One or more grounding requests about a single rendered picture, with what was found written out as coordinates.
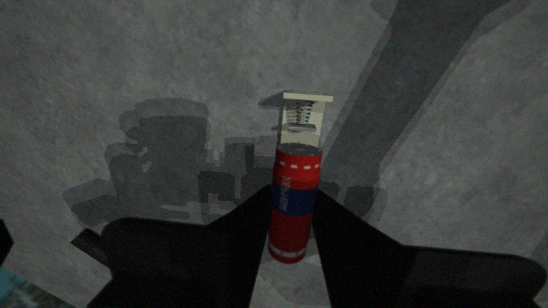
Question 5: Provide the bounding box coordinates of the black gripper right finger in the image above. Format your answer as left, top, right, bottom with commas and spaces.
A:
312, 189, 548, 308

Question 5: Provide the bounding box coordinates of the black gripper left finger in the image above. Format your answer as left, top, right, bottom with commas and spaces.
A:
101, 184, 273, 308

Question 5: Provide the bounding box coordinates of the red and blue battery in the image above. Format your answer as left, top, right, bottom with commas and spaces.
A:
268, 143, 323, 264

